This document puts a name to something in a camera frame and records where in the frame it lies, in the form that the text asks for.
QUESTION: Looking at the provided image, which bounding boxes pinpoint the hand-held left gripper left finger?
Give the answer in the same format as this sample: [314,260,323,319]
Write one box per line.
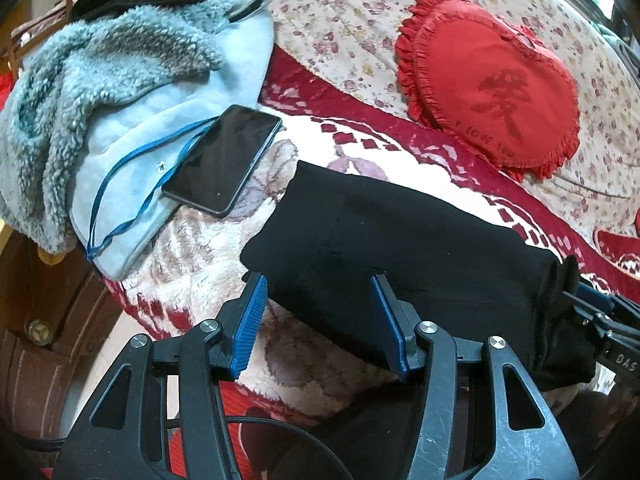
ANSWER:
[52,271,269,480]

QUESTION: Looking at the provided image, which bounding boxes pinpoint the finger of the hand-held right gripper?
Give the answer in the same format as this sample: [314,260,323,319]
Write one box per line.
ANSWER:
[562,291,640,344]
[578,283,640,323]

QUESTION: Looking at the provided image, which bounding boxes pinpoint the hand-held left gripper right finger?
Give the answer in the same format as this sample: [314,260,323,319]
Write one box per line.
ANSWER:
[370,271,581,480]

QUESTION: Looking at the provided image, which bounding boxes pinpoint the black pants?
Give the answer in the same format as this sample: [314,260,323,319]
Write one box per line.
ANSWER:
[240,160,599,394]

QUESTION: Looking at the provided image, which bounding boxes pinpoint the red and white plush blanket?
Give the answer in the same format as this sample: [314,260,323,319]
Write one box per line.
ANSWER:
[100,42,640,480]

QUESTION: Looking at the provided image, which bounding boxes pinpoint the black smartphone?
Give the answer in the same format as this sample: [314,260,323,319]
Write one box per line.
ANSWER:
[160,104,285,220]

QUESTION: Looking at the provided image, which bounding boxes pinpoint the brass cabinet knob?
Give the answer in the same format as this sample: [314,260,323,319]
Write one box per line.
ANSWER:
[27,319,54,347]

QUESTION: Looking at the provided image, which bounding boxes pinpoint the brown wooden cabinet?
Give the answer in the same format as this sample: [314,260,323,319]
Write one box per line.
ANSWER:
[0,230,127,443]

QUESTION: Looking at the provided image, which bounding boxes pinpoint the light blue fleece jacket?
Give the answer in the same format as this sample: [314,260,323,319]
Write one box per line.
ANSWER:
[0,0,277,282]

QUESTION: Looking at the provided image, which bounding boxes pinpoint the red heart pillow with ruffles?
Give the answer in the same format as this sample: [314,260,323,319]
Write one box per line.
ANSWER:
[394,0,582,182]

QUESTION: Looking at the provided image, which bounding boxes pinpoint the floral quilt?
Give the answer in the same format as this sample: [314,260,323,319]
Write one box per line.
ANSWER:
[235,0,640,237]

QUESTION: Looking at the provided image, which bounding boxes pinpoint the wooden chair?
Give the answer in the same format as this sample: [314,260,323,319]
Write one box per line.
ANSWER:
[7,7,72,74]

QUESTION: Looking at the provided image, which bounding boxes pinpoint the black cable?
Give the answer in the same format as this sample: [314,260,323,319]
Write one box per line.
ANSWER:
[164,406,327,467]

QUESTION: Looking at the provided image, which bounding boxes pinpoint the blue cord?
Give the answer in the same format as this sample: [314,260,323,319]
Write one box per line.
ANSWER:
[85,115,224,264]

